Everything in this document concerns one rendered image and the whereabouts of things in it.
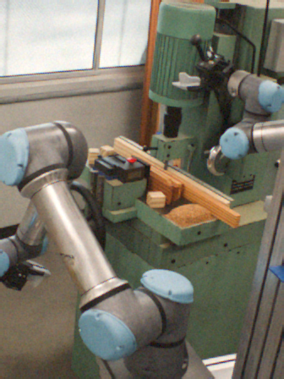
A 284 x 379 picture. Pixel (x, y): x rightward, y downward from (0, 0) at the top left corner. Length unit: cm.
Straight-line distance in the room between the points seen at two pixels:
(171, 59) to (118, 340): 102
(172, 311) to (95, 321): 18
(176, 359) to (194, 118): 99
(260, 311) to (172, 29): 99
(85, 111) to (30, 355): 139
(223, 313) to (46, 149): 126
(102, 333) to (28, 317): 176
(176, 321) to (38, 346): 154
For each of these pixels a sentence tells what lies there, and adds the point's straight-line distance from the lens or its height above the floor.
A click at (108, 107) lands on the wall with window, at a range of 370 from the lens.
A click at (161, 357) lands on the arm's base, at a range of 151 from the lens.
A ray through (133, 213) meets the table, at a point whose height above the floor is 86.
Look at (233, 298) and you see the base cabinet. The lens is 249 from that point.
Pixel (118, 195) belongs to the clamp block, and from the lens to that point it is 210.
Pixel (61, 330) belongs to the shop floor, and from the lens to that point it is 303.
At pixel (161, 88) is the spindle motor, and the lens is 211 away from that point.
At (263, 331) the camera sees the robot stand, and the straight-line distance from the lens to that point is 140.
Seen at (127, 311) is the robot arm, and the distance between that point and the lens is 136.
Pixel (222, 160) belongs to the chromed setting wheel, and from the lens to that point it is 223.
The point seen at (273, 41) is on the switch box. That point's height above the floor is 141.
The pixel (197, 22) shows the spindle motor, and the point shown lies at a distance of 205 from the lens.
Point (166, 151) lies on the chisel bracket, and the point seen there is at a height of 104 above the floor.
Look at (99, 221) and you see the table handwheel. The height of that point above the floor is 89.
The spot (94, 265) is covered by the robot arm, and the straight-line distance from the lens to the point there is 138.
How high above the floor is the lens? 181
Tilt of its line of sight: 24 degrees down
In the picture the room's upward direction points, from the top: 7 degrees clockwise
